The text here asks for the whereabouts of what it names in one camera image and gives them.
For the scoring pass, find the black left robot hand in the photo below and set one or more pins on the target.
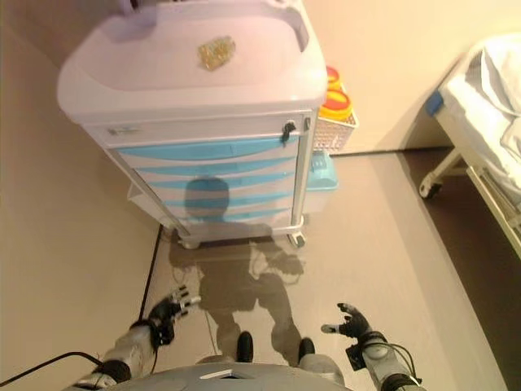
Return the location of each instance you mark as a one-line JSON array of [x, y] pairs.
[[165, 311]]

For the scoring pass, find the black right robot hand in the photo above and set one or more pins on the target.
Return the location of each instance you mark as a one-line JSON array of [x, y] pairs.
[[356, 323]]

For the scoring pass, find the clear bag of yellow pills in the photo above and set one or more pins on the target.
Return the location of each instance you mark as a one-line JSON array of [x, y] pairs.
[[215, 53]]

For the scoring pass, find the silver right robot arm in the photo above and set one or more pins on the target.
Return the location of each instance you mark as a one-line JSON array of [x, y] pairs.
[[380, 354]]

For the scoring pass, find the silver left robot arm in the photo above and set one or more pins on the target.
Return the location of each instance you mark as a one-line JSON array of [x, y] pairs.
[[130, 346]]

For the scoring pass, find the white lockable cart drawer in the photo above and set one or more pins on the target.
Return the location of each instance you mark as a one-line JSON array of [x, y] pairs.
[[195, 132]]

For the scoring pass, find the black drawer key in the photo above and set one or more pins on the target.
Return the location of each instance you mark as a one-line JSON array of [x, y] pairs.
[[288, 130]]

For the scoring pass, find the silver right robot leg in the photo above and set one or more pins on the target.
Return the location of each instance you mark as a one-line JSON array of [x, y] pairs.
[[307, 348]]

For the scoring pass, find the cart caster wheel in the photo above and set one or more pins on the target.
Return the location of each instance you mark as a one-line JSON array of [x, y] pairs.
[[298, 240], [189, 243]]

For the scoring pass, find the grey robot torso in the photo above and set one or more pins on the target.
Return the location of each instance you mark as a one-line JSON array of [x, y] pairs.
[[220, 379]]

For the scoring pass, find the clear side bin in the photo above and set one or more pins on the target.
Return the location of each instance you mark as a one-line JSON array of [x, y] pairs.
[[140, 199]]

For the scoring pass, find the waste bin with blue lid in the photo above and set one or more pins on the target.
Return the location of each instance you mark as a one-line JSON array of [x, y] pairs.
[[323, 179]]

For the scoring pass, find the bed caster wheel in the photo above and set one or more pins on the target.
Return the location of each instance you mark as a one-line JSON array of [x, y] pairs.
[[430, 189]]

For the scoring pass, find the white medical cart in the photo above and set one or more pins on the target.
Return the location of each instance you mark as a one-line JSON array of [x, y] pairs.
[[163, 81]]

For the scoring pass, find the blue bed corner bumper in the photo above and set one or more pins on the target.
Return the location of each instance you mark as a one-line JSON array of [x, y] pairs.
[[434, 104]]

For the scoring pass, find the white bed mattress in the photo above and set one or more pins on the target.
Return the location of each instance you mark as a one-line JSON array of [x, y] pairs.
[[468, 102]]

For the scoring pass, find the white folded duvet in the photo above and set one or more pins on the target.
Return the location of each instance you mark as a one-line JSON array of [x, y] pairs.
[[504, 81]]

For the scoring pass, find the white hospital bed frame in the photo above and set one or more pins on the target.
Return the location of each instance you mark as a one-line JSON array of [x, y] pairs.
[[441, 169]]

